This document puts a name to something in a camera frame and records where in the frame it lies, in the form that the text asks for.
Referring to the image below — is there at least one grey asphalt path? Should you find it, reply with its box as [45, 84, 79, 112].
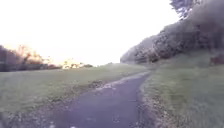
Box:
[13, 70, 153, 128]

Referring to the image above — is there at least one row of dark trees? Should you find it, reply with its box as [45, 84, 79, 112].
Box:
[119, 0, 224, 67]

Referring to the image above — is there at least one row of reddish bushes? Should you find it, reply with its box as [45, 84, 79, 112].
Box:
[0, 44, 63, 73]

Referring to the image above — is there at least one grass field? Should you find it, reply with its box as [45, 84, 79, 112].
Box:
[0, 62, 149, 128]

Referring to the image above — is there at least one grass slope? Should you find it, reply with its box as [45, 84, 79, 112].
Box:
[138, 49, 224, 128]

